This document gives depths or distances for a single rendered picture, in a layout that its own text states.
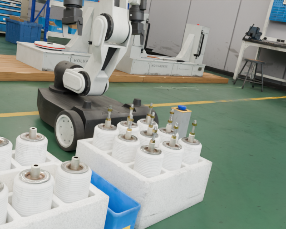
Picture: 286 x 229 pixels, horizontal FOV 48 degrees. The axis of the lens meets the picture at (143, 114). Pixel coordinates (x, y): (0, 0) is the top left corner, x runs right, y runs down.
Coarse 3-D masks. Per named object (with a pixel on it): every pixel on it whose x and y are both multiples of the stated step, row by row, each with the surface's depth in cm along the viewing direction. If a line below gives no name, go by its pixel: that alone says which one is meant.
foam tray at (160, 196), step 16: (80, 144) 127; (80, 160) 127; (96, 160) 121; (112, 160) 115; (208, 160) 132; (112, 176) 115; (128, 176) 109; (160, 176) 110; (176, 176) 114; (192, 176) 123; (208, 176) 133; (128, 192) 110; (144, 192) 105; (160, 192) 110; (176, 192) 118; (192, 192) 127; (144, 208) 106; (160, 208) 113; (176, 208) 122; (144, 224) 109
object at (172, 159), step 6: (162, 144) 120; (162, 150) 118; (168, 150) 116; (174, 150) 116; (180, 150) 118; (168, 156) 117; (174, 156) 117; (180, 156) 118; (168, 162) 117; (174, 162) 117; (180, 162) 119; (168, 168) 118; (174, 168) 118
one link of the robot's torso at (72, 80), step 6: (66, 72) 188; (72, 72) 185; (66, 78) 188; (72, 78) 184; (78, 78) 180; (66, 84) 188; (72, 84) 184; (78, 84) 180; (84, 84) 179; (108, 84) 191; (72, 90) 186; (78, 90) 182
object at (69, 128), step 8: (64, 112) 157; (72, 112) 156; (56, 120) 162; (64, 120) 159; (72, 120) 152; (80, 120) 154; (56, 128) 163; (64, 128) 160; (72, 128) 153; (80, 128) 152; (56, 136) 163; (64, 136) 160; (72, 136) 153; (80, 136) 153; (64, 144) 159; (72, 144) 154
